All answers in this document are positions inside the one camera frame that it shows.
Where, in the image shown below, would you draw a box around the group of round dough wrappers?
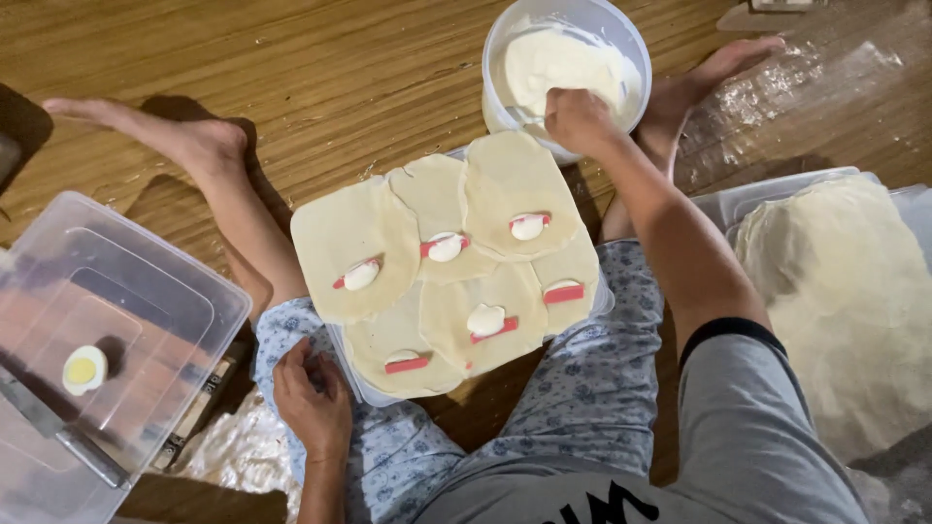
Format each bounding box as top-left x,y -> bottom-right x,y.
290,130 -> 602,400

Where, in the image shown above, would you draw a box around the clear plastic storage box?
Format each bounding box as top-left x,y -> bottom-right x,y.
0,191 -> 253,524

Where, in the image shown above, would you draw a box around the floury clear plastic sheet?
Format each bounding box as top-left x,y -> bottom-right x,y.
673,0 -> 932,192

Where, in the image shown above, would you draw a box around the grey handled knife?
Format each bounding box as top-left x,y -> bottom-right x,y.
0,362 -> 133,491

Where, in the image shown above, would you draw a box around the small white box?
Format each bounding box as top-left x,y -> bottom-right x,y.
750,0 -> 830,13

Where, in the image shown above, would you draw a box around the grey printed shirt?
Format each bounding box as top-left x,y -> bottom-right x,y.
415,317 -> 869,524

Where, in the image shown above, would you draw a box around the person's right hand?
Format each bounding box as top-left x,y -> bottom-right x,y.
544,87 -> 621,158

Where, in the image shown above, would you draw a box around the wooden board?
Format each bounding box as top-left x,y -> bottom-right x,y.
149,349 -> 243,473

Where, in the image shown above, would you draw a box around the person's right leg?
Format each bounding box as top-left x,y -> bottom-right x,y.
600,36 -> 787,243

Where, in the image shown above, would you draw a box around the group of red crab sticks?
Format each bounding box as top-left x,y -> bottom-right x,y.
333,213 -> 586,376

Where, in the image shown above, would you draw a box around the boiled egg half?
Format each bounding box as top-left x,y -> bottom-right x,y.
62,345 -> 109,397

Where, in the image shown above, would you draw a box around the person's left leg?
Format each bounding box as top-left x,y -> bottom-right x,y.
42,98 -> 310,310

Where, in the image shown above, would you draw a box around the crumpled clear plastic bag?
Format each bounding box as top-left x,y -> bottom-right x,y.
173,384 -> 304,522

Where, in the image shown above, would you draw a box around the person's leg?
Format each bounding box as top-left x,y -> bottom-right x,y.
600,36 -> 787,243
42,98 -> 310,310

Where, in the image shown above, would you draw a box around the white plastic tub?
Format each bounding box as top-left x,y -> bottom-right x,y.
481,0 -> 653,167

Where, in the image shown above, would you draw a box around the clear plastic lid tray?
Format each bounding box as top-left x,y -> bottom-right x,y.
324,144 -> 617,409

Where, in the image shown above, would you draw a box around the stack of dough sheets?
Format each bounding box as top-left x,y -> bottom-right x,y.
732,175 -> 932,468

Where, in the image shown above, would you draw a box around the clear plastic wrapper container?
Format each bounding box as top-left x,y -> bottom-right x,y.
690,166 -> 932,524

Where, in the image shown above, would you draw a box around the white cream filling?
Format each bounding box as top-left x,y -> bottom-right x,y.
501,26 -> 643,133

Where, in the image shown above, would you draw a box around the person's left hand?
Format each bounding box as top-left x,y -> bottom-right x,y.
272,338 -> 353,464

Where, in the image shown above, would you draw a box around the group of white egg slices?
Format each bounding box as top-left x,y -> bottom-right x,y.
342,213 -> 581,365

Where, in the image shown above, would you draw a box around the blue floral shorts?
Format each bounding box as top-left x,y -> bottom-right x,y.
251,239 -> 665,524

